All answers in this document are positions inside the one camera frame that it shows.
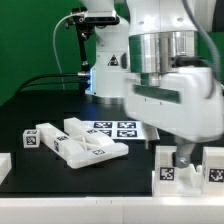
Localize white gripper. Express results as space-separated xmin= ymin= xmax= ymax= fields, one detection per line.
xmin=124 ymin=68 xmax=224 ymax=168

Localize white chair seat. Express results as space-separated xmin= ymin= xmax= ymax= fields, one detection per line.
xmin=151 ymin=163 xmax=204 ymax=198

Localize white chair back frame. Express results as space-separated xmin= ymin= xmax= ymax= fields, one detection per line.
xmin=36 ymin=118 xmax=129 ymax=169

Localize white tagged cube nut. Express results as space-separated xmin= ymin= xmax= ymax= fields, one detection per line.
xmin=23 ymin=129 xmax=40 ymax=148

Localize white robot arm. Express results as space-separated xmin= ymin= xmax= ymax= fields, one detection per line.
xmin=81 ymin=0 xmax=224 ymax=168

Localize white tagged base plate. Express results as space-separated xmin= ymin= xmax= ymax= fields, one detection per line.
xmin=85 ymin=121 xmax=145 ymax=140

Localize white front fence rail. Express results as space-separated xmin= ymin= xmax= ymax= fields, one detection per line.
xmin=0 ymin=197 xmax=224 ymax=224

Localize white fence rail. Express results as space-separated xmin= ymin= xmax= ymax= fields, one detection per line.
xmin=0 ymin=197 xmax=224 ymax=224
xmin=0 ymin=153 xmax=12 ymax=184

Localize black base cables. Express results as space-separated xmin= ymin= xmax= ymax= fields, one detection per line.
xmin=15 ymin=73 xmax=91 ymax=94

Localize black camera on stand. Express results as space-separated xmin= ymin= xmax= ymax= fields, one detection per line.
xmin=65 ymin=7 xmax=120 ymax=93

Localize white camera cable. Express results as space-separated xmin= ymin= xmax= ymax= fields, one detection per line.
xmin=52 ymin=13 xmax=76 ymax=90

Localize white left fence rail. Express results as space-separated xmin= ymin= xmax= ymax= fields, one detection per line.
xmin=0 ymin=153 xmax=12 ymax=184

